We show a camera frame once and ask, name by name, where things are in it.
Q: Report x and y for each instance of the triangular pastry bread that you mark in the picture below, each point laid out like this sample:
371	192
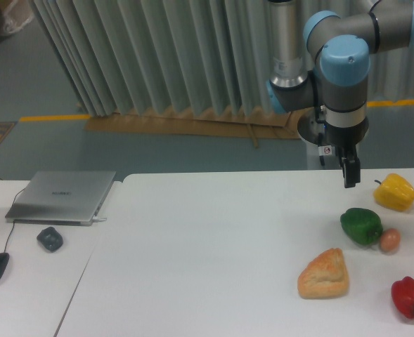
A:
325	277

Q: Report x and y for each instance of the silver laptop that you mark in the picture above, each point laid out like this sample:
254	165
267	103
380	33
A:
62	197

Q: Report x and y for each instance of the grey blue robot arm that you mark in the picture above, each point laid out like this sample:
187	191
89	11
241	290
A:
324	64

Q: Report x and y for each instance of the brown cardboard sheet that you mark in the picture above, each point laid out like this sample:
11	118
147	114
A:
258	125

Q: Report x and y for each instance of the green bell pepper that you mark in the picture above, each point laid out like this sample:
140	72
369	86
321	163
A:
362	226

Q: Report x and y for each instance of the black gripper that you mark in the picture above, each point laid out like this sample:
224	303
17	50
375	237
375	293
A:
347	139

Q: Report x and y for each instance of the yellow bell pepper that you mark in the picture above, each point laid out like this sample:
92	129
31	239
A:
394	193

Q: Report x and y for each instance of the white usb plug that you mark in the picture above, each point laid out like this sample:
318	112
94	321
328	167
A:
98	220

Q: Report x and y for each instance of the brown egg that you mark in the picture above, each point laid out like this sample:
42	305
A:
390	240

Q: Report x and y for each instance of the red bell pepper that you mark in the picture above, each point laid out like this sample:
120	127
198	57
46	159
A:
402	292

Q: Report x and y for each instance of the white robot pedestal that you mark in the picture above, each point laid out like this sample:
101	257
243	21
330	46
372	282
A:
319	153

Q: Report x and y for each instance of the grey folding curtain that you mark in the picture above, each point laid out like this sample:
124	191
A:
124	55

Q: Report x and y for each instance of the small black controller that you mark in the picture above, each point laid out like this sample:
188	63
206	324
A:
50	239

